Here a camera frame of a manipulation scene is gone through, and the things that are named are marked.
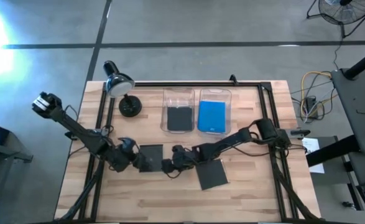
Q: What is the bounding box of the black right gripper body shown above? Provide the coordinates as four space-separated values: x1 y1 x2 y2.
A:
171 144 202 172

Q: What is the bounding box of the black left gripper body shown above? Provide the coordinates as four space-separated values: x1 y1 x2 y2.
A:
108 138 140 174

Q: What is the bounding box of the blue jewel case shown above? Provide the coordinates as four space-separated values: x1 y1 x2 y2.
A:
197 100 227 133

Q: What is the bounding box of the clear plastic bin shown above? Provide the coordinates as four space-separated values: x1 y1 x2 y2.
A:
197 88 233 138
160 87 196 135

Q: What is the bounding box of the black desk lamp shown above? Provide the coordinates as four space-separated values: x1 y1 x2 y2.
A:
103 60 143 118

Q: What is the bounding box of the white paper sheet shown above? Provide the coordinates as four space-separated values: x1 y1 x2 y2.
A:
302 138 325 174

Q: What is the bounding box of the black power strip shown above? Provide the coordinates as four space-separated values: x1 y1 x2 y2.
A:
305 96 320 119

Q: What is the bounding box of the black table support beam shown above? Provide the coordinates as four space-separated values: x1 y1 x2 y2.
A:
306 136 359 167

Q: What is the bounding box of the grey side table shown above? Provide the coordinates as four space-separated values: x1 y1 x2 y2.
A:
330 67 365 155

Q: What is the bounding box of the black pole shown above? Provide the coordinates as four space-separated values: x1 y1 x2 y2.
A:
343 45 365 80

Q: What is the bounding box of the black floor fan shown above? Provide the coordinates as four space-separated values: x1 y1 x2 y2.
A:
305 0 365 39

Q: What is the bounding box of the black aluminium table frame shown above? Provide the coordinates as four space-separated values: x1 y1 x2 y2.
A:
57 81 320 223

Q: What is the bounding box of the yellow cable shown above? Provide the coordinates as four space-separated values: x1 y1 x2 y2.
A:
300 70 333 118

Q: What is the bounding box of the black fan cable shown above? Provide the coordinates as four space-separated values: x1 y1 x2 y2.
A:
333 37 343 71

